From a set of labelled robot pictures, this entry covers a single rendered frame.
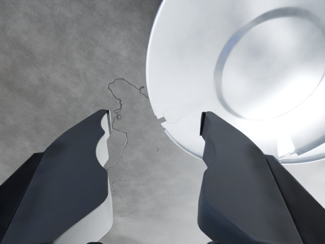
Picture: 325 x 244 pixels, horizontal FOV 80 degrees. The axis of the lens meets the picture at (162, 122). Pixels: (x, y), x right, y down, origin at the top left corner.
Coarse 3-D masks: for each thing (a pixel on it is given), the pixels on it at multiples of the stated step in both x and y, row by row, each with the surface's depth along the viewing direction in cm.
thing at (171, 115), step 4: (172, 108) 25; (164, 112) 25; (168, 112) 25; (172, 112) 25; (176, 112) 25; (164, 116) 25; (168, 116) 25; (172, 116) 25; (176, 116) 26; (168, 120) 26; (172, 120) 26; (176, 120) 26
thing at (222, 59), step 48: (192, 0) 19; (240, 0) 19; (288, 0) 19; (192, 48) 21; (240, 48) 21; (288, 48) 21; (192, 96) 24; (240, 96) 24; (288, 96) 24; (192, 144) 28
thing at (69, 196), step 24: (96, 120) 10; (72, 144) 8; (96, 144) 8; (48, 168) 7; (72, 168) 7; (96, 168) 7; (48, 192) 6; (72, 192) 6; (96, 192) 6; (24, 216) 6; (48, 216) 6; (72, 216) 6; (96, 216) 6; (24, 240) 5; (48, 240) 5; (72, 240) 6; (96, 240) 6
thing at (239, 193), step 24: (216, 120) 11; (216, 144) 9; (240, 144) 9; (216, 168) 7; (240, 168) 7; (264, 168) 8; (216, 192) 6; (240, 192) 7; (264, 192) 7; (216, 216) 6; (240, 216) 6; (264, 216) 6; (288, 216) 6; (216, 240) 6; (240, 240) 6; (264, 240) 5; (288, 240) 5
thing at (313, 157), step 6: (324, 144) 30; (312, 150) 30; (318, 150) 30; (324, 150) 30; (288, 156) 31; (294, 156) 31; (300, 156) 31; (306, 156) 31; (312, 156) 31; (318, 156) 31; (324, 156) 30; (282, 162) 31; (288, 162) 31; (294, 162) 31; (300, 162) 31; (306, 162) 31
